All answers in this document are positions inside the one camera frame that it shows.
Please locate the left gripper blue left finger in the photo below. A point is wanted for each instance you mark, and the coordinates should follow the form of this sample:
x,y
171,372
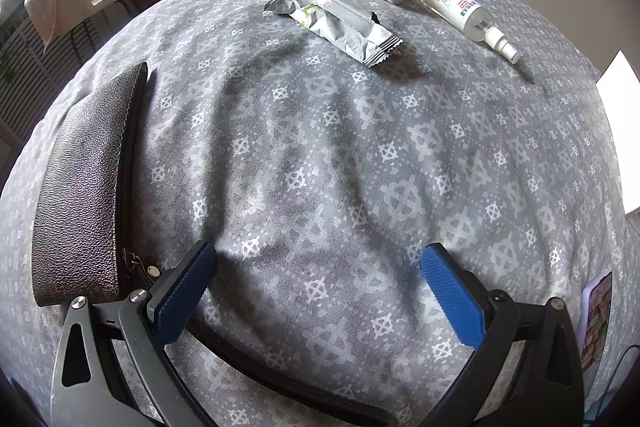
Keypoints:
x,y
175,295

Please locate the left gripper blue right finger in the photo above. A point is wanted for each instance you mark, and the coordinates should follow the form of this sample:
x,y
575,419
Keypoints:
x,y
464,300

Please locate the clear pump spray bottle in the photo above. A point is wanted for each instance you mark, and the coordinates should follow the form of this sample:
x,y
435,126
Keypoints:
x,y
477,24

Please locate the silver snack packet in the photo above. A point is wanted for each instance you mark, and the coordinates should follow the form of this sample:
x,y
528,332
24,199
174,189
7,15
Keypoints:
x,y
354,31

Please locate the dark leather zip pouch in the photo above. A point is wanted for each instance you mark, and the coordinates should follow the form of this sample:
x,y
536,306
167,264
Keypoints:
x,y
82,209

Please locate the white storage box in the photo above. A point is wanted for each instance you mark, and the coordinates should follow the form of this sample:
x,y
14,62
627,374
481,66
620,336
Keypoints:
x,y
618,87

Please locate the pink cloth on chair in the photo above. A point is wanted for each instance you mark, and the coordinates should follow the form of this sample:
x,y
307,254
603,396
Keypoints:
x,y
55,18

